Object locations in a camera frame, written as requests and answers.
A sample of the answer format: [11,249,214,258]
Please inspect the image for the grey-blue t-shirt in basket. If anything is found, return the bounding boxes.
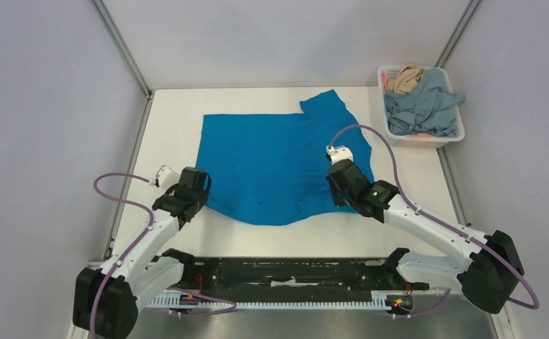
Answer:
[384,67,466,138]

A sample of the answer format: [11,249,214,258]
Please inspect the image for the aluminium frame rail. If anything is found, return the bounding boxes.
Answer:
[81,261,505,295]

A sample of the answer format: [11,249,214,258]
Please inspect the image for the white slotted cable duct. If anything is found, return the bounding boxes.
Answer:
[146,291,391,311]

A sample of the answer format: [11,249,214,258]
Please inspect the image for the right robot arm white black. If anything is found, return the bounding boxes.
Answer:
[326,160,524,314]

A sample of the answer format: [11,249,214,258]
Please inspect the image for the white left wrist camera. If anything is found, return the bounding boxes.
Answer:
[150,165,180,190]

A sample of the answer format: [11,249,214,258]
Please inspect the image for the blue t-shirt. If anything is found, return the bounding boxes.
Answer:
[196,90,373,226]

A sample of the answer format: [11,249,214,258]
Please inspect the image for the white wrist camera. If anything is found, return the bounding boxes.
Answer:
[326,145,353,165]
[150,165,180,190]

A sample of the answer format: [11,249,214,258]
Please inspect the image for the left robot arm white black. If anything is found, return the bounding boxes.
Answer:
[72,166,211,338]

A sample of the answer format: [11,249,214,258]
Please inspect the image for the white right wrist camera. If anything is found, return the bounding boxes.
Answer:
[326,145,353,165]

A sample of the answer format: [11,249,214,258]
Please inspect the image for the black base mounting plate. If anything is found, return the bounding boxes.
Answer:
[171,256,430,303]

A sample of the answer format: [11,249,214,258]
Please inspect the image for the white plastic laundry basket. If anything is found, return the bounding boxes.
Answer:
[377,65,466,148]

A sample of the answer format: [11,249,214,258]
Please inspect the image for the beige t-shirt in basket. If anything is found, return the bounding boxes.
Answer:
[386,65,427,94]

